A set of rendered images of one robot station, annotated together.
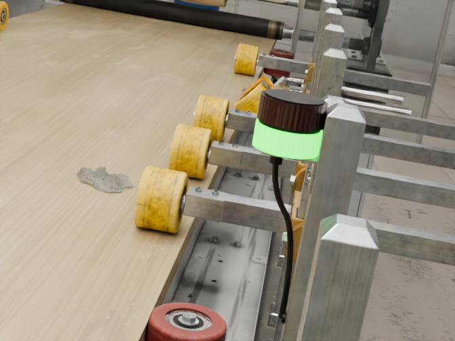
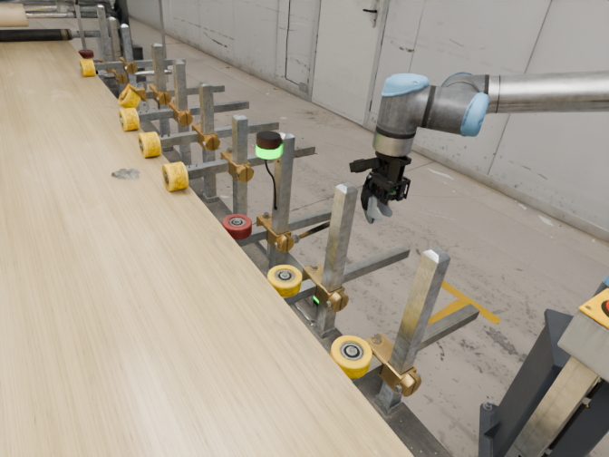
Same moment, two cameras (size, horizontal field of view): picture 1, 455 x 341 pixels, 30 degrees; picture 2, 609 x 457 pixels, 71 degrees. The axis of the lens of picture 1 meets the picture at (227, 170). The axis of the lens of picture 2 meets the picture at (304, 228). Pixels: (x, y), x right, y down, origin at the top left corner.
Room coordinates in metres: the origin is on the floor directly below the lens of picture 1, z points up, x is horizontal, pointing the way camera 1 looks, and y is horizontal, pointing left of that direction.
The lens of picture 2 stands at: (-0.06, 0.49, 1.55)
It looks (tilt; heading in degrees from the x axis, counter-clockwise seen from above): 34 degrees down; 320
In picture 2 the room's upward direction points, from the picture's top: 6 degrees clockwise
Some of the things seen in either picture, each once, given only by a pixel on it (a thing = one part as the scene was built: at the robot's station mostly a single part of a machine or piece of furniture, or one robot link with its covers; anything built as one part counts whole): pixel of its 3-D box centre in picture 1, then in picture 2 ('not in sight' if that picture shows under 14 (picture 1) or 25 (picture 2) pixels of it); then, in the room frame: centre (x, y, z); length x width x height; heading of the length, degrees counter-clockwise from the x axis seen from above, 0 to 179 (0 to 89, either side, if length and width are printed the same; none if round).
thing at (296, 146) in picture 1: (287, 137); (267, 149); (0.74, -0.05, 1.12); 0.06 x 0.06 x 0.02
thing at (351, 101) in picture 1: (338, 102); (134, 74); (2.52, -0.29, 0.82); 0.43 x 0.03 x 0.04; 86
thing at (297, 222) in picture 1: (308, 228); (236, 166); (1.01, -0.11, 0.95); 0.13 x 0.06 x 0.05; 176
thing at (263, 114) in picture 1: (292, 109); (268, 140); (0.74, -0.05, 1.15); 0.06 x 0.06 x 0.02
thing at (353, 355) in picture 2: not in sight; (347, 367); (0.28, 0.05, 0.85); 0.08 x 0.08 x 0.11
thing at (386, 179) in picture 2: not in sight; (388, 174); (0.52, -0.25, 1.10); 0.09 x 0.08 x 0.12; 178
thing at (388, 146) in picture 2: not in sight; (393, 141); (0.53, -0.26, 1.19); 0.10 x 0.09 x 0.05; 88
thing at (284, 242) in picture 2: not in sight; (274, 233); (0.76, -0.09, 0.85); 0.13 x 0.06 x 0.05; 176
